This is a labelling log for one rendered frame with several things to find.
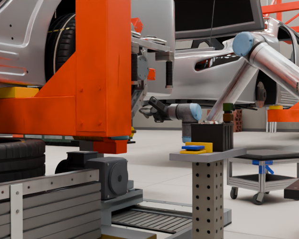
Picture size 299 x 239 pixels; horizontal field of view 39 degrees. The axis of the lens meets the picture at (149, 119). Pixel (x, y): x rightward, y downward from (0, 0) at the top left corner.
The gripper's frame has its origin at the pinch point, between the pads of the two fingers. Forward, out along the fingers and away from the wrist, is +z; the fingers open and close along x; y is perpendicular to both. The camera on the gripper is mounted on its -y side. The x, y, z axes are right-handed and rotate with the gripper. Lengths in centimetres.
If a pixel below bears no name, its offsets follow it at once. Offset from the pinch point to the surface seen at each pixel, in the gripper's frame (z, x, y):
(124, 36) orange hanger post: -39, -30, -68
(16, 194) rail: -31, -102, -63
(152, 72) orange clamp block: -1.4, 23.3, -8.0
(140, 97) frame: -1.3, 3.3, -6.1
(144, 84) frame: -0.5, 13.5, -7.3
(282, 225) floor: -74, -26, 64
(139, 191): 0.7, -33.9, 33.4
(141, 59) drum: -15.8, 2.3, -34.0
